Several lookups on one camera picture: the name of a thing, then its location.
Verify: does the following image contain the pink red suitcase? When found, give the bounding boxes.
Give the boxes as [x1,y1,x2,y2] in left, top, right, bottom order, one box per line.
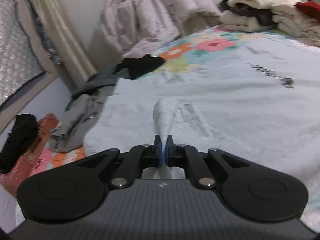
[1,113,58,197]

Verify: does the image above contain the black folded clothes on suitcase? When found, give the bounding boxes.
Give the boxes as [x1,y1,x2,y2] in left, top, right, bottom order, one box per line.
[0,114,39,174]

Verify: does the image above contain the silver quilted window cover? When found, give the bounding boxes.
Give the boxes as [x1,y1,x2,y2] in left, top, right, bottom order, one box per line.
[1,0,45,109]

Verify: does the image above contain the light grey sweatshirt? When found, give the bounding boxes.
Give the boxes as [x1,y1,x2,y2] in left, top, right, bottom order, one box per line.
[82,36,320,205]

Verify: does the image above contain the pink floral blanket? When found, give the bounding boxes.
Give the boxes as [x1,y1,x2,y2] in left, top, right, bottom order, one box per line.
[100,0,222,58]

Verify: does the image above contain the red folded garment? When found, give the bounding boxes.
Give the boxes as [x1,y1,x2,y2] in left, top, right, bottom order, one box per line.
[296,1,320,22]

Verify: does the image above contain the floral bed quilt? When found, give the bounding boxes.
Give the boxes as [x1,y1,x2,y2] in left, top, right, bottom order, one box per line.
[15,24,320,227]

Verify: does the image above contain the dark grey garment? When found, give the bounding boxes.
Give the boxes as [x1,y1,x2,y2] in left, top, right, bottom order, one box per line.
[65,68,130,112]

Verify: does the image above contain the white folded clothes pile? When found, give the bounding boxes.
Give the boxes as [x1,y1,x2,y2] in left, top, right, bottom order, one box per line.
[219,0,319,47]

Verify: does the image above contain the grey polo shirt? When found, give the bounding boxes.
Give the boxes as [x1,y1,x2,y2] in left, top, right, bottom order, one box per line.
[49,87,114,153]

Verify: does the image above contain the beige curtain right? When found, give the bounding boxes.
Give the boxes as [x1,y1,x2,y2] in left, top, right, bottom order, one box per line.
[31,0,97,87]

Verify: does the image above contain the black garment on bed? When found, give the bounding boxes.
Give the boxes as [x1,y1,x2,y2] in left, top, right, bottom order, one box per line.
[113,54,166,80]

